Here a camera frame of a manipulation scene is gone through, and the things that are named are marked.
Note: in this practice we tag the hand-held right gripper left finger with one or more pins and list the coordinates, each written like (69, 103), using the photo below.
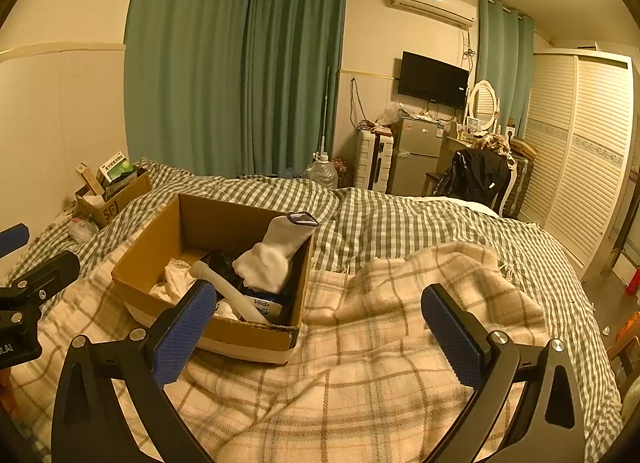
(185, 338)

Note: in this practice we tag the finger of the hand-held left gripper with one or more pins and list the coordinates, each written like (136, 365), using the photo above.
(12, 239)
(52, 270)

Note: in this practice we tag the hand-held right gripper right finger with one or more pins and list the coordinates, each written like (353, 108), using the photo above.
(452, 338)

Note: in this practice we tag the white cloth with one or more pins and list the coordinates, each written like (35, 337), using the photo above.
(175, 280)

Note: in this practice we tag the white plastic tube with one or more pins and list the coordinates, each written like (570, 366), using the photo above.
(235, 295)

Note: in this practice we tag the black cloth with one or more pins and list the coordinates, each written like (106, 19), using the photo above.
(225, 268)

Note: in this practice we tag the white tissue packet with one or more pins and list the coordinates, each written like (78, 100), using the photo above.
(265, 305)

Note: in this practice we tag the white sock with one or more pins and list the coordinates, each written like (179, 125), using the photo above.
(265, 263)

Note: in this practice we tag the brown cardboard box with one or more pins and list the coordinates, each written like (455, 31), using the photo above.
(230, 223)

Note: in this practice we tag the person's left forearm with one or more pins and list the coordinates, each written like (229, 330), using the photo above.
(4, 379)

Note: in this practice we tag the clear plastic bag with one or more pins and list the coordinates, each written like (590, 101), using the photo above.
(82, 230)

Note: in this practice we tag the beige slim carton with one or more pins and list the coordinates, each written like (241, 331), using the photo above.
(89, 180)

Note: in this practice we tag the small printed cardboard box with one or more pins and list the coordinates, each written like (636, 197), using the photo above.
(122, 203)

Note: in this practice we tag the beige plaid blanket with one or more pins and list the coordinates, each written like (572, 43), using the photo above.
(360, 368)

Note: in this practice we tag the green and white carton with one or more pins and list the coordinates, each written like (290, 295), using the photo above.
(116, 168)

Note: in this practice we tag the green checked duvet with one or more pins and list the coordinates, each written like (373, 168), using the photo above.
(410, 223)

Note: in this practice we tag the white-framed chair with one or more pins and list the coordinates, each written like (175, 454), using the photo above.
(507, 193)

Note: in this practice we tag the black jacket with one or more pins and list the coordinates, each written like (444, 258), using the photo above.
(472, 173)

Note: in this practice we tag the brown suitcase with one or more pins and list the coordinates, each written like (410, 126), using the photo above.
(522, 183)

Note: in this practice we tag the wooden stool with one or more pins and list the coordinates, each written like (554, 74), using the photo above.
(627, 343)

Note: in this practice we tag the silver small fridge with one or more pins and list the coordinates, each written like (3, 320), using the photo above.
(415, 158)

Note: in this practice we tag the red bottle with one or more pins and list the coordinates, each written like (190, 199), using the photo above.
(634, 280)

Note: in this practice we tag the white suitcase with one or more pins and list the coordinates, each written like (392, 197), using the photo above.
(372, 160)

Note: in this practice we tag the dressing table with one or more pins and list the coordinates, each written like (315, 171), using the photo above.
(452, 143)

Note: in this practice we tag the dark patterned bag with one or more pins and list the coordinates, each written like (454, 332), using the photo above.
(344, 172)

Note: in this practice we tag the blond plush toy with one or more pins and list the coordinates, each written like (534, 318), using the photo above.
(492, 143)

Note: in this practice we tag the clear water jug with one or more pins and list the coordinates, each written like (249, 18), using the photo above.
(321, 174)

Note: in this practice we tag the white louvred wardrobe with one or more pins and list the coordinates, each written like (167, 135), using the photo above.
(580, 153)

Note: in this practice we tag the crumpled plastic bag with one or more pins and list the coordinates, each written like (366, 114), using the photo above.
(391, 114)

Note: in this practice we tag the white oval vanity mirror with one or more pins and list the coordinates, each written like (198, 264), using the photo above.
(484, 103)

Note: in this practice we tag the white pole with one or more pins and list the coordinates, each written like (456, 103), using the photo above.
(325, 113)

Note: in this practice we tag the narrow green curtain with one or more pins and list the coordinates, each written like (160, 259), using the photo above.
(505, 58)

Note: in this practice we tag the white air conditioner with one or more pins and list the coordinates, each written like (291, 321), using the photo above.
(432, 0)

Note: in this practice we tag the black wall television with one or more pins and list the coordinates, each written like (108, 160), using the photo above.
(432, 80)

